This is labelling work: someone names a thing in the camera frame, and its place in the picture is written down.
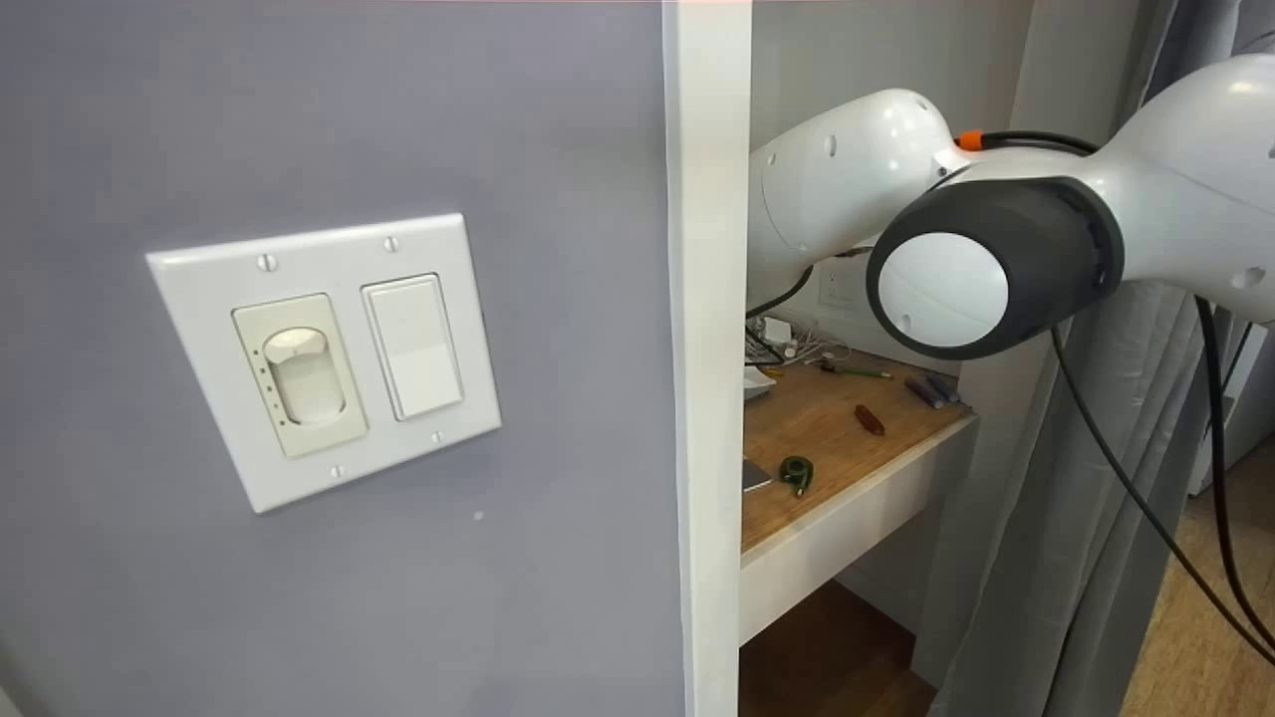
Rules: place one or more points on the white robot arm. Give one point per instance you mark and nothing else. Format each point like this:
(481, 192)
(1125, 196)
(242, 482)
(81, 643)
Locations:
(979, 249)

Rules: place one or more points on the green tape roll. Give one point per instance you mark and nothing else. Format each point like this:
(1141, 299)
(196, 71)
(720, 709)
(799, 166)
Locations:
(799, 477)

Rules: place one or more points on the white wooden shelf desk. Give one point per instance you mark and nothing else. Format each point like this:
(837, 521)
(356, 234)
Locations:
(879, 460)

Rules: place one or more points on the grey curtain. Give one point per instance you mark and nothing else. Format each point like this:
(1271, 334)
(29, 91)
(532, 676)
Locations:
(1048, 569)

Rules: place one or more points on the white wall switch plate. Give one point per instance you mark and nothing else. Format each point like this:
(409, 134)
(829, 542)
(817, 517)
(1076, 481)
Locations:
(331, 355)

